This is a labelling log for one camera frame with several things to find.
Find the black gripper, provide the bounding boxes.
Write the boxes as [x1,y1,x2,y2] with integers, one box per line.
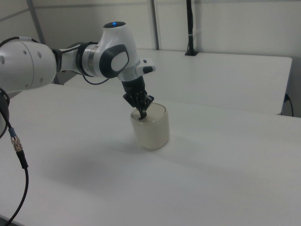
[121,76,155,121]

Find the cream lidded desktop trash bin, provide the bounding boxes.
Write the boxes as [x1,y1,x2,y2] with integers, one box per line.
[130,103,170,151]

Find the black camera stand pole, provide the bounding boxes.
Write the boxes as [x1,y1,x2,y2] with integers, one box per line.
[184,0,198,57]

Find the black cable with metal connector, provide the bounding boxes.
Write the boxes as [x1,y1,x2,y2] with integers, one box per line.
[0,87,30,225]

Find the black cable at table edge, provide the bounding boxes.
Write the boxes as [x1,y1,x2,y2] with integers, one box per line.
[284,93,294,116]

